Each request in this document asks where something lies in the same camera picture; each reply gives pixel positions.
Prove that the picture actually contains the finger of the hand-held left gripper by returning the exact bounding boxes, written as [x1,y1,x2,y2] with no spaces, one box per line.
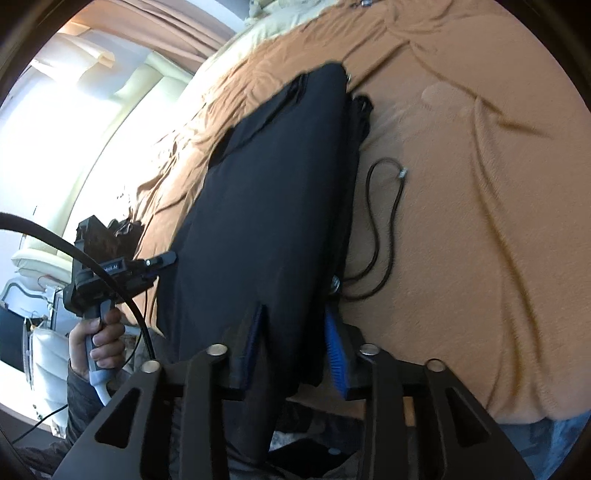
[131,250,179,274]
[117,271,161,302]

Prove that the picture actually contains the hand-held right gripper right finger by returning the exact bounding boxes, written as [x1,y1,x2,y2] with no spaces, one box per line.
[323,305,536,480]

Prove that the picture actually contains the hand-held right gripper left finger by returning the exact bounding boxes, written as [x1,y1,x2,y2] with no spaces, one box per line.
[53,305,265,480]

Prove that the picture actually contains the black pants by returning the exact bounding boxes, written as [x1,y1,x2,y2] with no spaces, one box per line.
[157,62,409,467]

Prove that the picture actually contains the person's left forearm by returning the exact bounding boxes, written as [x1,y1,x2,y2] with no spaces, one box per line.
[28,362,130,468]

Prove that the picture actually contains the person's left hand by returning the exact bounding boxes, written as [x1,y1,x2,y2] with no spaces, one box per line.
[69,308,127,384]

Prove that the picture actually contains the stack of dark folded clothes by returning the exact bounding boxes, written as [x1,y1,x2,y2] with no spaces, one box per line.
[106,219,144,259]

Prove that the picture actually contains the person's grey patterned trousers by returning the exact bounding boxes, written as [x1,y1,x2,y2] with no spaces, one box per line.
[124,318,368,480]

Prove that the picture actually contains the white chair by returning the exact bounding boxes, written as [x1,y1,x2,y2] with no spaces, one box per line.
[0,249,77,439]

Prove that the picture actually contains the cream padded headboard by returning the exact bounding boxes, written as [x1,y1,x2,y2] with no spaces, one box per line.
[9,53,195,278]

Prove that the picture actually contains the orange fleece blanket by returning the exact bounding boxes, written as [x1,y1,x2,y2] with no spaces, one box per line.
[131,0,591,424]

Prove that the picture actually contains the cream bed sheet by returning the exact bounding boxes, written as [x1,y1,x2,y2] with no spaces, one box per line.
[175,0,333,139]

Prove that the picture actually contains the pink curtain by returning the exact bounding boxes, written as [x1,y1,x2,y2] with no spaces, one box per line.
[69,0,252,77]

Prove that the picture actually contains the thick black cable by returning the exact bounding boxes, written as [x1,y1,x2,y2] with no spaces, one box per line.
[0,212,158,363]

